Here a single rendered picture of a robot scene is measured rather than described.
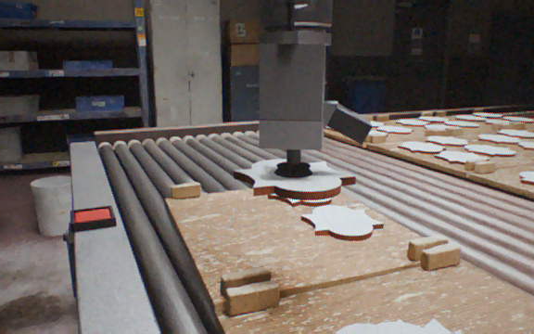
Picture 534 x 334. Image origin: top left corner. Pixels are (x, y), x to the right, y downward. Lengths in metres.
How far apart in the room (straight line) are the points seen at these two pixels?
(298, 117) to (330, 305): 0.22
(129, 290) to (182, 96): 4.69
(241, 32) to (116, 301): 5.06
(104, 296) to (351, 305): 0.31
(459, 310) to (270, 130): 0.29
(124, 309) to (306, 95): 0.33
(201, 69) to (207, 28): 0.47
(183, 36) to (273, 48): 4.80
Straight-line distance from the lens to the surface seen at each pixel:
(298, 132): 0.43
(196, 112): 5.27
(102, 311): 0.57
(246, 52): 5.54
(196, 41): 5.25
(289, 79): 0.43
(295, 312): 0.50
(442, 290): 0.57
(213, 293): 0.53
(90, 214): 0.85
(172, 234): 0.75
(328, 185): 0.44
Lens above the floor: 1.20
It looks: 14 degrees down
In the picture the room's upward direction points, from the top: straight up
